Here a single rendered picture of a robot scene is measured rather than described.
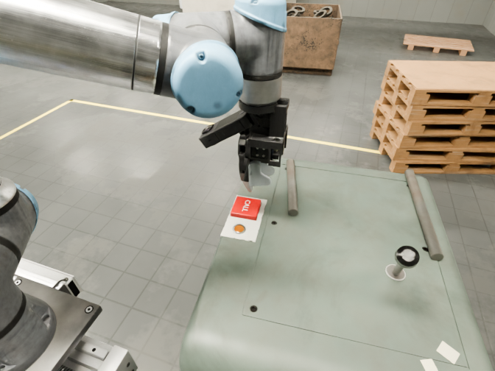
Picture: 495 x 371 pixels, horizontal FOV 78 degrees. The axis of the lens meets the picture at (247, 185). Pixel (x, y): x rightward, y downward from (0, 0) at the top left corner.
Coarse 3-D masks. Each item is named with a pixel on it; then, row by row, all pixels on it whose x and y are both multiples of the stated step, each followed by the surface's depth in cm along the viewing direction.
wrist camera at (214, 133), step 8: (240, 112) 55; (224, 120) 57; (232, 120) 54; (240, 120) 53; (248, 120) 53; (208, 128) 58; (216, 128) 56; (224, 128) 55; (232, 128) 55; (240, 128) 54; (200, 136) 58; (208, 136) 57; (216, 136) 56; (224, 136) 56; (208, 144) 58
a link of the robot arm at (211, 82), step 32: (0, 0) 25; (32, 0) 26; (64, 0) 27; (0, 32) 26; (32, 32) 26; (64, 32) 27; (96, 32) 28; (128, 32) 29; (160, 32) 30; (192, 32) 32; (32, 64) 28; (64, 64) 28; (96, 64) 29; (128, 64) 29; (160, 64) 30; (192, 64) 29; (224, 64) 30; (192, 96) 31; (224, 96) 32
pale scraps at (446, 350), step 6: (444, 342) 48; (438, 348) 47; (444, 348) 47; (450, 348) 47; (444, 354) 46; (450, 354) 46; (456, 354) 46; (420, 360) 46; (426, 360) 46; (450, 360) 46; (456, 360) 46; (426, 366) 45; (432, 366) 45
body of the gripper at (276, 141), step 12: (240, 108) 52; (252, 108) 50; (264, 108) 50; (276, 108) 51; (252, 120) 54; (264, 120) 54; (276, 120) 52; (240, 132) 56; (252, 132) 56; (264, 132) 55; (276, 132) 54; (240, 144) 55; (252, 144) 55; (264, 144) 54; (276, 144) 53; (252, 156) 58; (264, 156) 57; (276, 156) 56
